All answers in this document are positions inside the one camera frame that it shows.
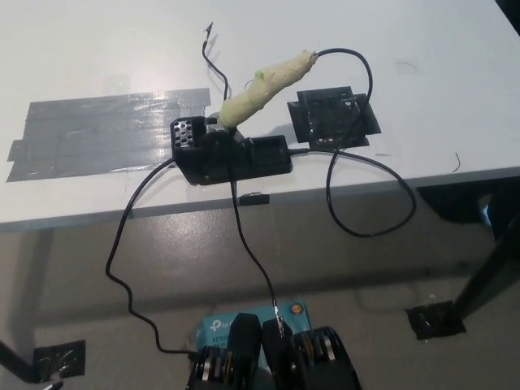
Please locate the tape-wrapped soldering iron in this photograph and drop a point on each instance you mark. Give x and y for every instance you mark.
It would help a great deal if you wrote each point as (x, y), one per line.
(260, 91)

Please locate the black soldering iron base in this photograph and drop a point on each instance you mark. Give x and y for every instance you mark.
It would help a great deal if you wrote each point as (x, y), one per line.
(243, 160)

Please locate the black robot torso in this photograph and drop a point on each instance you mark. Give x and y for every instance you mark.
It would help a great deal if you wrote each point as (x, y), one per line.
(276, 357)

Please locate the small black tape strip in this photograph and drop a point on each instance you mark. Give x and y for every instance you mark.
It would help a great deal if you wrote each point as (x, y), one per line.
(254, 199)

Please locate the black taped circuit board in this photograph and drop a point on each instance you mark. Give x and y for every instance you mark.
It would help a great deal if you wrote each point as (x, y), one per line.
(333, 118)

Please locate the teal router box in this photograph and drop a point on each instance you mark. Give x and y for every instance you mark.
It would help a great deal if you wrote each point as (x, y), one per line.
(215, 327)

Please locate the black floor tape patch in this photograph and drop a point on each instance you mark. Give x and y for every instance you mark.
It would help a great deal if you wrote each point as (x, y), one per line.
(61, 361)
(430, 323)

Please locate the black table leg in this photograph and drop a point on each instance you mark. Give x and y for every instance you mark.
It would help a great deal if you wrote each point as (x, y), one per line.
(487, 268)
(16, 361)

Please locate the small black white object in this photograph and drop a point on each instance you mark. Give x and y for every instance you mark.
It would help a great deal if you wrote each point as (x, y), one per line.
(55, 385)

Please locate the grey duct tape patch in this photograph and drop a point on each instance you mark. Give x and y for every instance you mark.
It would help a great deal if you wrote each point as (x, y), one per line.
(101, 134)

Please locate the black under-table bracket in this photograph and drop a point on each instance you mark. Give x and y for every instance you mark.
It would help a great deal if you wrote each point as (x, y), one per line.
(455, 205)

